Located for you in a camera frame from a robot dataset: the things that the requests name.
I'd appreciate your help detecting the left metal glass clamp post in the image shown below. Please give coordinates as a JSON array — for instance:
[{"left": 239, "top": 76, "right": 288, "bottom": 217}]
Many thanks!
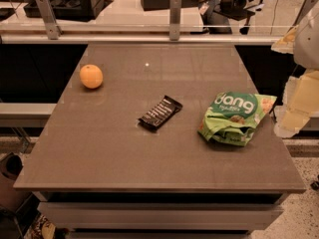
[{"left": 35, "top": 0, "right": 62, "bottom": 40}]

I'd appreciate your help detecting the black snack bar wrapper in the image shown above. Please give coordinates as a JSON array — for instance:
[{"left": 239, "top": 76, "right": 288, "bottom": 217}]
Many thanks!
[{"left": 139, "top": 96, "right": 182, "bottom": 131}]

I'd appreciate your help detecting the dark bin on floor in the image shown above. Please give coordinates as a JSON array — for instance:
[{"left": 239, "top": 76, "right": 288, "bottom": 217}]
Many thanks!
[{"left": 0, "top": 153, "right": 30, "bottom": 212}]

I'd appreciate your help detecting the green rice chip bag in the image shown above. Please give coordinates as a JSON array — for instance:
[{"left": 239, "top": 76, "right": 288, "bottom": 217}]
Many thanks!
[{"left": 198, "top": 92, "right": 277, "bottom": 146}]

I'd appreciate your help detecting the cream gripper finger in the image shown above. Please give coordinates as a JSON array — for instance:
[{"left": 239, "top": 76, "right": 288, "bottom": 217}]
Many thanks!
[
  {"left": 274, "top": 70, "right": 319, "bottom": 138},
  {"left": 271, "top": 27, "right": 297, "bottom": 54}
]

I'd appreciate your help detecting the black office chair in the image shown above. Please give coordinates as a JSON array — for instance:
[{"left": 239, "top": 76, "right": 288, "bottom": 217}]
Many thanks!
[{"left": 212, "top": 0, "right": 315, "bottom": 36}]

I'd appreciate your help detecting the metal glass clamp post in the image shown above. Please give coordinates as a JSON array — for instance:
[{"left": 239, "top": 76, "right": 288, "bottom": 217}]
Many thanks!
[
  {"left": 35, "top": 0, "right": 62, "bottom": 40},
  {"left": 169, "top": 0, "right": 181, "bottom": 41}
]

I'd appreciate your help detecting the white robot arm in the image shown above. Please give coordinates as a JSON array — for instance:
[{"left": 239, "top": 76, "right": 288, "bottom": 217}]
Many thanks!
[{"left": 271, "top": 10, "right": 319, "bottom": 138}]

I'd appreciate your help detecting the right metal glass clamp post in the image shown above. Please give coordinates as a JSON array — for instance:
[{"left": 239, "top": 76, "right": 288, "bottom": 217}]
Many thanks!
[{"left": 169, "top": 0, "right": 181, "bottom": 41}]

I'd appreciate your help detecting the orange fruit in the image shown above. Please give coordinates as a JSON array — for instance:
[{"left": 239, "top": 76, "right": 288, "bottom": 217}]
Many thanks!
[{"left": 80, "top": 65, "right": 103, "bottom": 89}]

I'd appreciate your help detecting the black equipment case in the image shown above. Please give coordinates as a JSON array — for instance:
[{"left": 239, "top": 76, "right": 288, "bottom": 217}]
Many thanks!
[{"left": 23, "top": 0, "right": 114, "bottom": 22}]

